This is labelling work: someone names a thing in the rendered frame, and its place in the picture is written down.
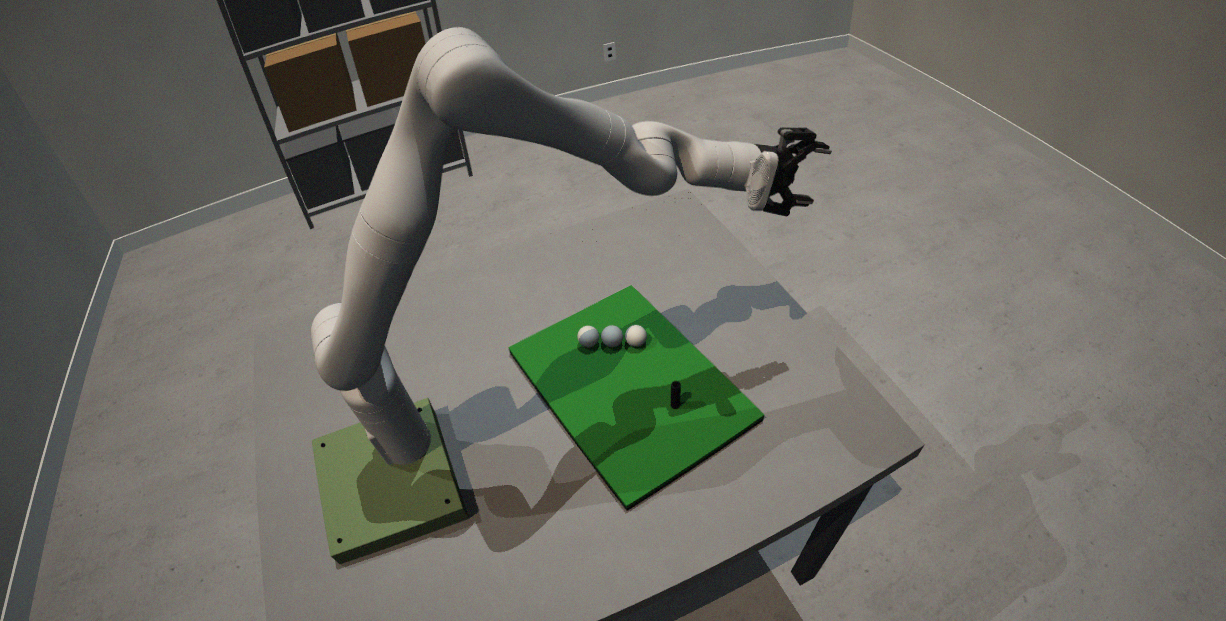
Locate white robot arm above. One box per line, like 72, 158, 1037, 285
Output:
311, 27, 779, 465

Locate white ball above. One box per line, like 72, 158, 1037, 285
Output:
601, 325, 623, 347
625, 325, 647, 347
577, 326, 600, 347

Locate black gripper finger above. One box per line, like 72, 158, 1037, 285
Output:
779, 129, 832, 171
763, 178, 814, 216

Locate green turf mat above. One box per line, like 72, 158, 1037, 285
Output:
508, 285, 764, 511

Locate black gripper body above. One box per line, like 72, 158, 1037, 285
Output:
756, 145, 798, 196

